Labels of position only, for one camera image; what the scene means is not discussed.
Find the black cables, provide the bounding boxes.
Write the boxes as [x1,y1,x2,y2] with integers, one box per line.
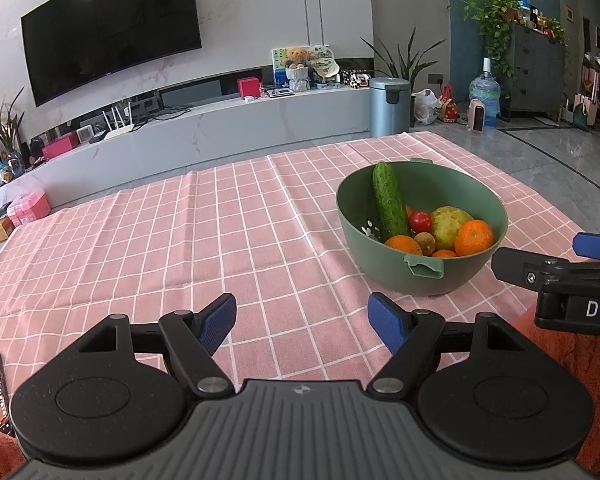
[132,104,193,123]

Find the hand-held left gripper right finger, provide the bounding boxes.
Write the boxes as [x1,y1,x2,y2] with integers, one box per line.
[367,291,526,401]

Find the long-leaf potted plant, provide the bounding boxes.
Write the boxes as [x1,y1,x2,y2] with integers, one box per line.
[360,27,447,93]

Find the green cucumber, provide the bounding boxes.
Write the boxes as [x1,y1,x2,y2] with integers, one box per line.
[372,161,412,238]

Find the red gift bag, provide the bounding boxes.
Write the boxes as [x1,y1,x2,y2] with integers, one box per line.
[439,85,461,124]

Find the white plastic bag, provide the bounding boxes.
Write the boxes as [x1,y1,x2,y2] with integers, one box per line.
[411,89,441,126]

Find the thin-leaf potted plant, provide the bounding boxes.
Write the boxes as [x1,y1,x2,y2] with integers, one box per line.
[0,87,29,163]

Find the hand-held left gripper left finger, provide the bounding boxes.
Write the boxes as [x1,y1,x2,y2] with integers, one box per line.
[77,292,238,398]

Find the grey drawer cabinet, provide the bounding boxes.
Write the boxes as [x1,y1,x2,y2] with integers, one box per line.
[505,22,569,112]

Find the white router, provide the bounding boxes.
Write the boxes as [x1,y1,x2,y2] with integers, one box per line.
[102,102,134,139]

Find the blue water jug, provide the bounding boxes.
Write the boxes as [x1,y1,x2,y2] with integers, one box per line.
[469,58,501,127]

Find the black white checkered box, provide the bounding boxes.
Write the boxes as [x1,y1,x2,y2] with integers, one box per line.
[341,70,372,89]

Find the pink-red box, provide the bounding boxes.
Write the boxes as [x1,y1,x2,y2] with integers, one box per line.
[42,135,79,162]

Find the green landscape picture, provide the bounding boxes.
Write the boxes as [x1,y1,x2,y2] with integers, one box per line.
[271,44,337,87]

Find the black wall television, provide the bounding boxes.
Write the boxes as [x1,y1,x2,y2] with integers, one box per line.
[20,0,203,108]

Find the light printed cap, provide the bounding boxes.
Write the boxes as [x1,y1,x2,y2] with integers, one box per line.
[314,59,342,82]

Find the white wrapped flower pot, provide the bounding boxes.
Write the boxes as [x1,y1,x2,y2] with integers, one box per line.
[287,67,312,93]

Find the yellow-green pomelo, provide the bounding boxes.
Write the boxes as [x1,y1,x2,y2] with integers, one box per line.
[429,206,476,251]

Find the small pink heater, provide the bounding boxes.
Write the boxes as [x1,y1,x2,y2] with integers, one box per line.
[467,99,487,133]

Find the green ivy plant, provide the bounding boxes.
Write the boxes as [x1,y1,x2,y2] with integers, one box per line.
[462,0,522,79]

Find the green plastic bowl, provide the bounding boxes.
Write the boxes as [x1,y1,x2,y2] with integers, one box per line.
[336,157,509,297]

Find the pink checked tablecloth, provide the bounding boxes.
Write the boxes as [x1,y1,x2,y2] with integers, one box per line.
[0,131,600,401]

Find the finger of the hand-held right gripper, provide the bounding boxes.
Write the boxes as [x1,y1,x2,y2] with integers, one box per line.
[572,232,600,264]
[491,247,600,291]

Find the brown kiwi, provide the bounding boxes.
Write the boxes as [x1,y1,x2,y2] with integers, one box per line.
[413,231,437,256]

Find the orange-red textured cloth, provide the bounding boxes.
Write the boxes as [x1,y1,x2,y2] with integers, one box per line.
[0,310,600,480]

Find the grey metal trash can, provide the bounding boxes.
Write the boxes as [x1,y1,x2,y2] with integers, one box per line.
[369,77,412,137]

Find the white marble television console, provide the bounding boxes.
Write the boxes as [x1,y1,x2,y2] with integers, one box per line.
[0,62,376,221]

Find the pink storage box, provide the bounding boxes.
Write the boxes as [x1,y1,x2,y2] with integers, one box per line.
[6,190,51,227]

